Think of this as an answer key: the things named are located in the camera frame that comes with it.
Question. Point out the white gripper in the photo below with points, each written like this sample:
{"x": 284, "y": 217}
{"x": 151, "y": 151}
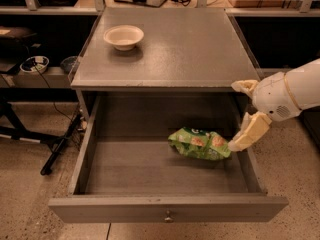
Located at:
{"x": 274, "y": 96}

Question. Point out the green rice chip bag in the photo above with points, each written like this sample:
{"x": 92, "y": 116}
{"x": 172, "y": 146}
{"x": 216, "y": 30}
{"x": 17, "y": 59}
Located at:
{"x": 200, "y": 144}

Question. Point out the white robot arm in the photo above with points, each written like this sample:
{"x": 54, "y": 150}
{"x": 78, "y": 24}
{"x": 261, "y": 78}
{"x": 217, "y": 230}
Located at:
{"x": 304, "y": 84}

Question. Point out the grey cabinet with counter top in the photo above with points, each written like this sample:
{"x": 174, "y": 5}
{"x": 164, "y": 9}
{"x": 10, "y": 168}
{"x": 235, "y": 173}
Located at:
{"x": 191, "y": 49}

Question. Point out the metal drawer knob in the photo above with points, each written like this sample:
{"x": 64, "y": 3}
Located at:
{"x": 168, "y": 218}

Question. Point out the open grey top drawer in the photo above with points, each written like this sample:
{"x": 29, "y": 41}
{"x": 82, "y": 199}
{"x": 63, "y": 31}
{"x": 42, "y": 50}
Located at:
{"x": 127, "y": 172}

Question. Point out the white paper bowl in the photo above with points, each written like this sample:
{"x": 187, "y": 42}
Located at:
{"x": 123, "y": 37}

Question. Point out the dark small bowl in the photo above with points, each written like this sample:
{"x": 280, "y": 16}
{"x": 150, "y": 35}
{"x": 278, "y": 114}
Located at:
{"x": 69, "y": 64}

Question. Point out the black stand legs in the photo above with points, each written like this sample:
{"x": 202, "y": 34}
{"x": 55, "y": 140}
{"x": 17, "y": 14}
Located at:
{"x": 19, "y": 132}

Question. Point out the white bowl with items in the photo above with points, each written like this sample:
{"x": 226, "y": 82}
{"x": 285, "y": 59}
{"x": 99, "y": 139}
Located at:
{"x": 35, "y": 65}

